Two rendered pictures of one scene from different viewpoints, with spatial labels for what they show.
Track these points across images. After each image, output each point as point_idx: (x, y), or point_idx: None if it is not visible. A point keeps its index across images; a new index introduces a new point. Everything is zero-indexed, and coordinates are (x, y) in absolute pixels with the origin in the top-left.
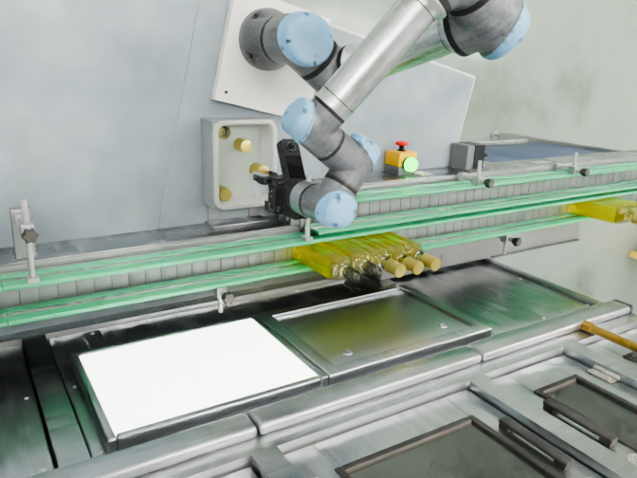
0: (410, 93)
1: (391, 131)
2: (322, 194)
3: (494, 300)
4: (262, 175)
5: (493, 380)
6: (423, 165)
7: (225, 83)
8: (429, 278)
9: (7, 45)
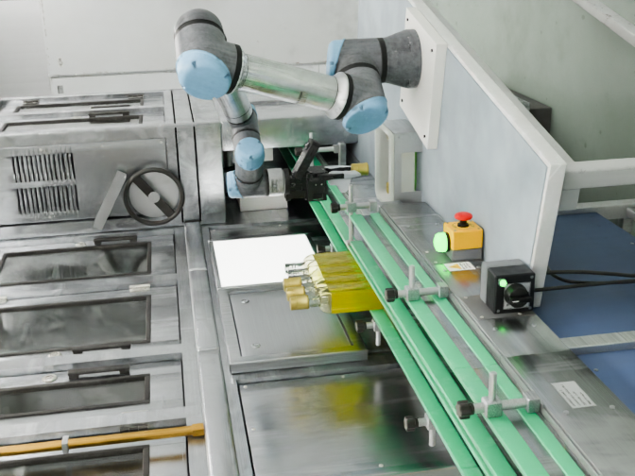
0: (491, 156)
1: (479, 198)
2: None
3: (322, 416)
4: (328, 166)
5: (169, 352)
6: None
7: (402, 93)
8: (413, 395)
9: None
